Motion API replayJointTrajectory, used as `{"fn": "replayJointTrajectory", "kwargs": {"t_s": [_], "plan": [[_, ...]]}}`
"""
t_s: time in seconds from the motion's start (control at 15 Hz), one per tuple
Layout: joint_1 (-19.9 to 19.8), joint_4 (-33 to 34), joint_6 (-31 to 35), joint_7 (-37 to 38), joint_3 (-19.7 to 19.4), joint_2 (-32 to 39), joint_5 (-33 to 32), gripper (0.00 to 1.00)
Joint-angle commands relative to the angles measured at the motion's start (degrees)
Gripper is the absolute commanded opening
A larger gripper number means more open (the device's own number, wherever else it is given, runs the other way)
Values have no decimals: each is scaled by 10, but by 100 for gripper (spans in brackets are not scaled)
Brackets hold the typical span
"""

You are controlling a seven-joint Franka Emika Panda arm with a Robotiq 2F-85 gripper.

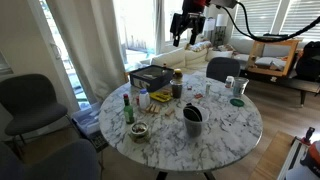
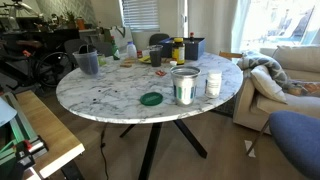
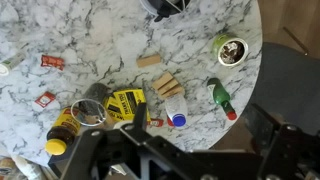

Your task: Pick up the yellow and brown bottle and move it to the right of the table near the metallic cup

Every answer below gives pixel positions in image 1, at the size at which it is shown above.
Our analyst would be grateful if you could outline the wooden blocks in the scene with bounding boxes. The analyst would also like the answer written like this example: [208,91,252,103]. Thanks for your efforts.
[146,103,161,114]

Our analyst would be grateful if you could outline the black table base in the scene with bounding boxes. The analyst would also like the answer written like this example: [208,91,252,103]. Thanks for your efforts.
[155,170,217,180]

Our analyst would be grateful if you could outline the cream sofa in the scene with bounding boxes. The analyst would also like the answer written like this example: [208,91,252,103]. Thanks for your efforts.
[141,41,234,73]

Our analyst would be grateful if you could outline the beige curtain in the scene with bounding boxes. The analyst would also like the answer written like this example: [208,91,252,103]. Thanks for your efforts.
[46,0,125,103]

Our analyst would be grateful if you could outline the grey chair foreground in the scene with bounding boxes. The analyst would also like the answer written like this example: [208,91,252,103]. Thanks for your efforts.
[0,139,99,180]

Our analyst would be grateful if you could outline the green ceramic bowl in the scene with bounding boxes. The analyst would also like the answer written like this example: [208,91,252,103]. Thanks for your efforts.
[129,122,149,143]

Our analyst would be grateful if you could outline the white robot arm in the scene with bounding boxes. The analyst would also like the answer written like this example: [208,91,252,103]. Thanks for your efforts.
[170,0,236,47]

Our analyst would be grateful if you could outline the clear plastic storage bin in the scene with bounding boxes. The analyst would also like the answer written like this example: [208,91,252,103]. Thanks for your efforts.
[71,102,101,137]

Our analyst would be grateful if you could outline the single wooden block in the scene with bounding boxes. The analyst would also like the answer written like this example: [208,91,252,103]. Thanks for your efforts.
[165,108,175,116]

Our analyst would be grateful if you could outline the green round lid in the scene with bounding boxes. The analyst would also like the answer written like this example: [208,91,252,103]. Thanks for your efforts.
[230,99,244,107]

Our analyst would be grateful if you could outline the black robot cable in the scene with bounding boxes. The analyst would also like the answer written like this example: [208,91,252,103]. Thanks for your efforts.
[222,1,320,43]

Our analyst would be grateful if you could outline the small glass shaker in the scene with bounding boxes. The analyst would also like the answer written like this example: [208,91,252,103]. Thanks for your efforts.
[205,83,211,96]

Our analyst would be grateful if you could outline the metal can blue label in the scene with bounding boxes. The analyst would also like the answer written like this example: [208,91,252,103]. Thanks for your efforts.
[233,77,249,98]

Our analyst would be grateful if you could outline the black backpack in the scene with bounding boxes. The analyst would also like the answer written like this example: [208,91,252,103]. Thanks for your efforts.
[296,41,320,81]

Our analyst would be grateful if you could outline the yellow and brown bottle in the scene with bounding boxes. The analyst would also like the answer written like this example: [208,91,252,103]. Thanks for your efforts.
[173,68,183,82]

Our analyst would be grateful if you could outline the navy blue box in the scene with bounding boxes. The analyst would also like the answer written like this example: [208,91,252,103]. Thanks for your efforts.
[129,65,174,92]

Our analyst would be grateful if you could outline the dark grey chair left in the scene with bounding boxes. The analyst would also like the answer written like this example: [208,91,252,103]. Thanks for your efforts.
[0,73,69,158]

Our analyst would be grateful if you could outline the white bottle blue cap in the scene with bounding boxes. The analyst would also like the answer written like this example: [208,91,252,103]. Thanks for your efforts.
[139,89,150,109]

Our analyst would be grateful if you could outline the small white pill bottle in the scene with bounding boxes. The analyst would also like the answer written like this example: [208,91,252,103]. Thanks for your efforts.
[225,76,234,88]

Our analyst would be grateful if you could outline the dark blue chair far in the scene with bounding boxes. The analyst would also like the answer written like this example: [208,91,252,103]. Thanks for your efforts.
[206,57,240,82]

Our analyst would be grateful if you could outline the small red item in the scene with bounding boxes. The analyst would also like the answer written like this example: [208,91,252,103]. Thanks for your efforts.
[194,94,203,99]

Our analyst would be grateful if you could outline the green glass bottle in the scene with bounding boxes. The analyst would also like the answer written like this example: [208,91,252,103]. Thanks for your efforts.
[123,94,134,124]

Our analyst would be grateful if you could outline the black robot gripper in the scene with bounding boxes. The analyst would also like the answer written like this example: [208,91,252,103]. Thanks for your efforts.
[170,13,205,47]

